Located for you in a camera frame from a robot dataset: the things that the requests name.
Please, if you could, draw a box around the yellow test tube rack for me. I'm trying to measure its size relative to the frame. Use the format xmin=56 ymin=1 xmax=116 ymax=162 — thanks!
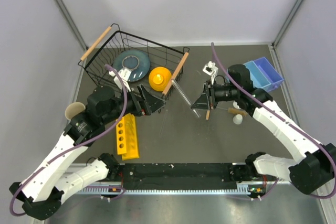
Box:
xmin=115 ymin=113 xmax=140 ymax=161

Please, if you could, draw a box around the blue ceramic plate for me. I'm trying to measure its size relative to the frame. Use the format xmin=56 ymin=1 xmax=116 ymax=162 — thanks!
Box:
xmin=112 ymin=49 xmax=151 ymax=82

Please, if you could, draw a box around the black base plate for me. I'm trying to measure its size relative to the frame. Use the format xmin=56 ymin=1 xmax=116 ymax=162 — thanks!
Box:
xmin=117 ymin=163 xmax=252 ymax=190

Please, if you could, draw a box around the wooden test tube clamp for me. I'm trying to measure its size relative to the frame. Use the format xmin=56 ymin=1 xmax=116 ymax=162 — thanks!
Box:
xmin=206 ymin=110 xmax=211 ymax=121

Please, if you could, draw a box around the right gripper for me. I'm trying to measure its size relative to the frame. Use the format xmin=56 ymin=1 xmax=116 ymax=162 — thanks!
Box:
xmin=191 ymin=79 xmax=239 ymax=110

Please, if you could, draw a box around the yellow ribbed funnel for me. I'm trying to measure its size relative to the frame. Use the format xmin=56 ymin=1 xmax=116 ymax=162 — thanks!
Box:
xmin=149 ymin=67 xmax=172 ymax=92

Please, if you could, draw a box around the glass test tube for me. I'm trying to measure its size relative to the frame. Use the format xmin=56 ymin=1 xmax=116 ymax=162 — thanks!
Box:
xmin=171 ymin=79 xmax=201 ymax=119
xmin=159 ymin=110 xmax=168 ymax=137

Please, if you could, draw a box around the light blue bin middle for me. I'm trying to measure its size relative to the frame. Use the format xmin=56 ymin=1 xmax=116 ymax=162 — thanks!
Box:
xmin=244 ymin=61 xmax=271 ymax=91

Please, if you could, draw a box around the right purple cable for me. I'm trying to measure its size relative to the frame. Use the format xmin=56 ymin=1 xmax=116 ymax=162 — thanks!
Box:
xmin=211 ymin=41 xmax=336 ymax=200

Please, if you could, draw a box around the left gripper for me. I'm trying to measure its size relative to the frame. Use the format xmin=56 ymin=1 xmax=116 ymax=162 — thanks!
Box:
xmin=102 ymin=83 xmax=167 ymax=124

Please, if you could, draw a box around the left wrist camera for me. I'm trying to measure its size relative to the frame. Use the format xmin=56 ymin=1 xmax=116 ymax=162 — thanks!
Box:
xmin=108 ymin=67 xmax=131 ymax=92

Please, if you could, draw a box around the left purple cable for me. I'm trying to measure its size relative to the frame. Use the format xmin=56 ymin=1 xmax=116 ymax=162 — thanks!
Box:
xmin=9 ymin=63 xmax=129 ymax=217

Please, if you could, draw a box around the purple blue bin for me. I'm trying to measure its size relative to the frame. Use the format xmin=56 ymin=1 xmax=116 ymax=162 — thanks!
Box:
xmin=254 ymin=57 xmax=284 ymax=92

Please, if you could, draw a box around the cable duct rail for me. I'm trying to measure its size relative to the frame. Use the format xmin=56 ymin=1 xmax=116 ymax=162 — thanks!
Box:
xmin=78 ymin=182 xmax=272 ymax=196

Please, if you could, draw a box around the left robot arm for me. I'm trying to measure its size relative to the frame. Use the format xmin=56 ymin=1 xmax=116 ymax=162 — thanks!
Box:
xmin=9 ymin=84 xmax=166 ymax=220

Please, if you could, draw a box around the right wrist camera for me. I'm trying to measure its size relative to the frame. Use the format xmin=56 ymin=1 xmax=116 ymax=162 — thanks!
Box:
xmin=202 ymin=61 xmax=218 ymax=84

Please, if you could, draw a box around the black wire dish basket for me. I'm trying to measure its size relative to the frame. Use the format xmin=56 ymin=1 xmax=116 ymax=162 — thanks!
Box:
xmin=78 ymin=23 xmax=190 ymax=100

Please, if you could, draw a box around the test tube brush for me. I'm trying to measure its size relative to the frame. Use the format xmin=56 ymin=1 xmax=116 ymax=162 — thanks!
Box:
xmin=217 ymin=107 xmax=248 ymax=116

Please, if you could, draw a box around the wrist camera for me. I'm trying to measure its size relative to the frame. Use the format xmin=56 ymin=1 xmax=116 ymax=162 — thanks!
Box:
xmin=108 ymin=67 xmax=131 ymax=92
xmin=202 ymin=61 xmax=218 ymax=84

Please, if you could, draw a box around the beige ceramic mug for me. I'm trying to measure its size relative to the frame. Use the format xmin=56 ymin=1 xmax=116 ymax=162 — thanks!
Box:
xmin=65 ymin=102 xmax=86 ymax=121

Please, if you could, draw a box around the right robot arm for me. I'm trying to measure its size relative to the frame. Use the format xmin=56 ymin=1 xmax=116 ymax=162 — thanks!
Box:
xmin=191 ymin=61 xmax=335 ymax=195

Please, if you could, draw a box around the purple cable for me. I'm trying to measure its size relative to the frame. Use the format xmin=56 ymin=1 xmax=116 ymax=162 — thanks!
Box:
xmin=9 ymin=63 xmax=129 ymax=217
xmin=211 ymin=41 xmax=336 ymax=200

